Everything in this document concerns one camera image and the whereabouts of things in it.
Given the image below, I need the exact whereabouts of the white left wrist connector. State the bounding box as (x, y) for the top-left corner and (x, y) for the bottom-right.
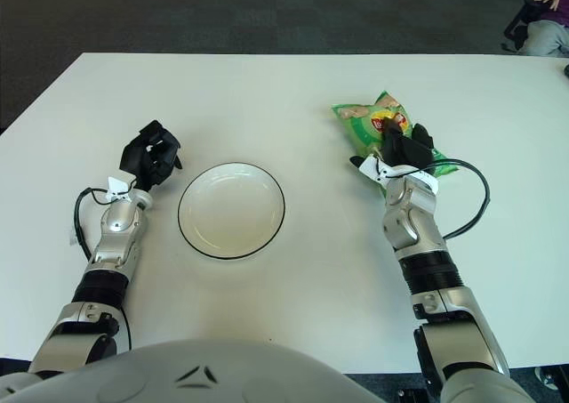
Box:
(106, 175), (134, 199)

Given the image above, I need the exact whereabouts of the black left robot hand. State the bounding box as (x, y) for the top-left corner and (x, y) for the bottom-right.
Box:
(119, 119), (184, 189)

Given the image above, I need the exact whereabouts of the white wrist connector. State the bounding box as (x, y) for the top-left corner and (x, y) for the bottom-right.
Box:
(358, 153), (439, 190)
(106, 175), (134, 199)

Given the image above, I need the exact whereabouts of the black base frame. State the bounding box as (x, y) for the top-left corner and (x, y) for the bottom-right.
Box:
(397, 387), (428, 403)

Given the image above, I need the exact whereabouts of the black office chair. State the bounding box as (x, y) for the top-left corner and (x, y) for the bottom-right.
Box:
(501, 0), (555, 52)

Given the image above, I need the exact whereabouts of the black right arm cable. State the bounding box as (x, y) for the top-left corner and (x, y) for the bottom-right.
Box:
(437, 157), (490, 239)

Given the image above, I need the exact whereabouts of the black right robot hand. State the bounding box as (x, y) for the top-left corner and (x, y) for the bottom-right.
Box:
(349, 117), (437, 173)

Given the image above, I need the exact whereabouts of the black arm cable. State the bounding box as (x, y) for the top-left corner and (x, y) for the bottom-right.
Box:
(437, 157), (490, 239)
(73, 186), (112, 260)

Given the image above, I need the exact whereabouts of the green chips bag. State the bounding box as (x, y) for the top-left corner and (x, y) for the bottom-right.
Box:
(331, 90), (459, 198)

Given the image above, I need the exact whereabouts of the seated person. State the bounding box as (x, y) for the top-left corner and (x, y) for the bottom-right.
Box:
(519, 0), (569, 57)

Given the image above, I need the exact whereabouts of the grey caster wheel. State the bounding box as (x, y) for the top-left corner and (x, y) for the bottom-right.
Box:
(535, 367), (561, 386)

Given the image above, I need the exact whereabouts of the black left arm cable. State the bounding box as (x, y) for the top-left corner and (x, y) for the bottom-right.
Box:
(73, 186), (112, 260)

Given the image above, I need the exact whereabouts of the white right wrist connector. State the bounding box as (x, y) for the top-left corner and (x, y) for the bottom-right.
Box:
(358, 153), (439, 190)

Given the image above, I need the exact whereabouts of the white plate black rim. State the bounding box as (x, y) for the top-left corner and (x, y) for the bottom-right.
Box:
(177, 161), (286, 261)

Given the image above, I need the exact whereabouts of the grey robot torso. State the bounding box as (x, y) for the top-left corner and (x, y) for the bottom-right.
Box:
(0, 338), (370, 403)

